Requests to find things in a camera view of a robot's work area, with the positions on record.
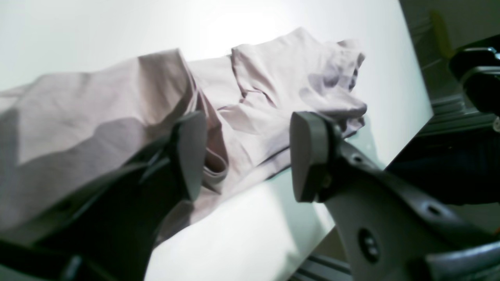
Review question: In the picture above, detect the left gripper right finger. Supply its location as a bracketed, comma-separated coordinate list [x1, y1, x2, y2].
[290, 112, 499, 281]

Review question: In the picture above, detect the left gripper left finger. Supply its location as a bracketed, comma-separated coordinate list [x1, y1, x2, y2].
[1, 111, 207, 281]

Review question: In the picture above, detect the pink T-shirt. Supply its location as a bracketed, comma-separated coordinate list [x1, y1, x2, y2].
[0, 28, 367, 244]

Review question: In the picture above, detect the dark frame beside table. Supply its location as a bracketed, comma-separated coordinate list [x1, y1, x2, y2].
[386, 35, 500, 206]

